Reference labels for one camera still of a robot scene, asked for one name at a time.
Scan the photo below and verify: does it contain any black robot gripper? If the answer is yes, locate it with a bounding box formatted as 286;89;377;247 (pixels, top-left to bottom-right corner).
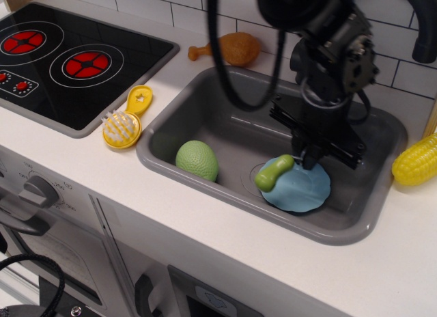
270;94;366;170

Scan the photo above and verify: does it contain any green handled grey spatula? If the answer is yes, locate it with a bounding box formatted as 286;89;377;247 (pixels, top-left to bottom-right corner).
254;154;296;193

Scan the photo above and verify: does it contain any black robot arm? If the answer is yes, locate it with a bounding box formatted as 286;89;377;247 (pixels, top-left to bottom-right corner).
257;0;379;169

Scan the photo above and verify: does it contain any light blue scalloped plate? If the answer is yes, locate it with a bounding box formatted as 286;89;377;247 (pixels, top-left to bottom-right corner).
260;163;331;213

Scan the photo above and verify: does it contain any grey toy sink basin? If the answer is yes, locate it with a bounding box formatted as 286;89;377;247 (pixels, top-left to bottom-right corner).
137;68;408;245

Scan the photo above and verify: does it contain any black sink faucet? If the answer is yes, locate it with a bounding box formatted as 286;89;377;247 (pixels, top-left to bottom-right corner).
290;0;437;89

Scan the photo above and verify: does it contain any green textured toy lemon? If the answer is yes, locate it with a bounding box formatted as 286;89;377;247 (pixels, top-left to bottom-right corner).
175;140;219;182

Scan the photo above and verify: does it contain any yellow toy corn cob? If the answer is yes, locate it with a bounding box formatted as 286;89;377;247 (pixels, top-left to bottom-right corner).
392;133;436;186

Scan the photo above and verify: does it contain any orange toy chicken drumstick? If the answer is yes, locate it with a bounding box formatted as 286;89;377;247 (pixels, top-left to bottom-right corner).
187;32;261;67

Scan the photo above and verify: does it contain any yellow dish brush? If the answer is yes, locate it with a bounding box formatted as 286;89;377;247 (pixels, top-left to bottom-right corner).
102;85;153;150

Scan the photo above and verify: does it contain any black toy stove top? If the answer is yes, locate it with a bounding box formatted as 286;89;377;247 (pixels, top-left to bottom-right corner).
1;3;180;138

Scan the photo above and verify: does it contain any grey oven knob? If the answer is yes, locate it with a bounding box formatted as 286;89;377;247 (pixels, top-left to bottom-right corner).
18;176;59;208

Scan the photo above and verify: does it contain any black braided cable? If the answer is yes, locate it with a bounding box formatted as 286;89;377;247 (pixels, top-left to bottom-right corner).
206;0;287;112

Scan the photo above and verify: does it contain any grey oven door handle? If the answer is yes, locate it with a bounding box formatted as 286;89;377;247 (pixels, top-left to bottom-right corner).
1;208;57;236

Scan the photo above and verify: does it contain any black cable lower left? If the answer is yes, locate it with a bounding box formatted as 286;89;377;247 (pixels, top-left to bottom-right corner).
0;253;66;317

